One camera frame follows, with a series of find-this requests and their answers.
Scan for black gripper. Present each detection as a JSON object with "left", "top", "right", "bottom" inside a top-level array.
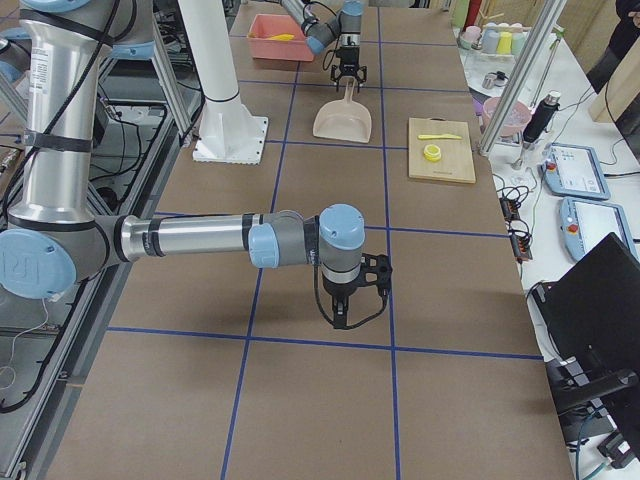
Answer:
[
  {"left": 321, "top": 253, "right": 393, "bottom": 329},
  {"left": 330, "top": 45, "right": 367, "bottom": 92}
]

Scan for beige plastic dustpan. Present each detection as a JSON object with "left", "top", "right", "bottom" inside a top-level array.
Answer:
[{"left": 312, "top": 79, "right": 372, "bottom": 143}]

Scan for pink plastic bin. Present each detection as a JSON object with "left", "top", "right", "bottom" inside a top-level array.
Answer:
[{"left": 247, "top": 14, "right": 315, "bottom": 62}]

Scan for yellow plastic toy knife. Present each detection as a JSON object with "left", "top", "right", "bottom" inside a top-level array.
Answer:
[{"left": 417, "top": 133, "right": 463, "bottom": 141}]

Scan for yellow toy lemon slices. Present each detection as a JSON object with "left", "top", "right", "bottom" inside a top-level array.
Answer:
[{"left": 423, "top": 144, "right": 442, "bottom": 163}]

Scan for wooden cutting board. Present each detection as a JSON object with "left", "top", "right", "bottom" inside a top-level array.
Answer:
[{"left": 408, "top": 118, "right": 476, "bottom": 184}]

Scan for pastel cup set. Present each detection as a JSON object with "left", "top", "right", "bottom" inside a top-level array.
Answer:
[{"left": 458, "top": 22, "right": 531, "bottom": 56}]

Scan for pink bowl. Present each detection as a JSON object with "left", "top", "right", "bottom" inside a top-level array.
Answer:
[{"left": 481, "top": 96, "right": 533, "bottom": 137}]

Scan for black power strip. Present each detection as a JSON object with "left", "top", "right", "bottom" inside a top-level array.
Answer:
[{"left": 499, "top": 197, "right": 533, "bottom": 264}]

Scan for black water bottle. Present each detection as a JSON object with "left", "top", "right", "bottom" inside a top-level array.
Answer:
[{"left": 523, "top": 90, "right": 561, "bottom": 144}]

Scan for left blue teach pendant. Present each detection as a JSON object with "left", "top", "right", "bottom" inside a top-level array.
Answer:
[{"left": 540, "top": 143, "right": 611, "bottom": 200}]

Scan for blue teach pendant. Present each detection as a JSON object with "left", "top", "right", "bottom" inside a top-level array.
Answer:
[
  {"left": 540, "top": 143, "right": 611, "bottom": 200},
  {"left": 559, "top": 197, "right": 638, "bottom": 261}
]

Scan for black monitor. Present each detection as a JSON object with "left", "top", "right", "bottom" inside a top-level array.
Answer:
[{"left": 533, "top": 233, "right": 639, "bottom": 429}]

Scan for right blue teach pendant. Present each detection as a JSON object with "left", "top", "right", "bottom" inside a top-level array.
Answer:
[{"left": 559, "top": 197, "right": 638, "bottom": 261}]

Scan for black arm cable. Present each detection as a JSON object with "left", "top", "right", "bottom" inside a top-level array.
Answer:
[{"left": 310, "top": 264, "right": 391, "bottom": 331}]

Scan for aluminium frame post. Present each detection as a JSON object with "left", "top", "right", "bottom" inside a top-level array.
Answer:
[{"left": 478, "top": 0, "right": 567, "bottom": 157}]

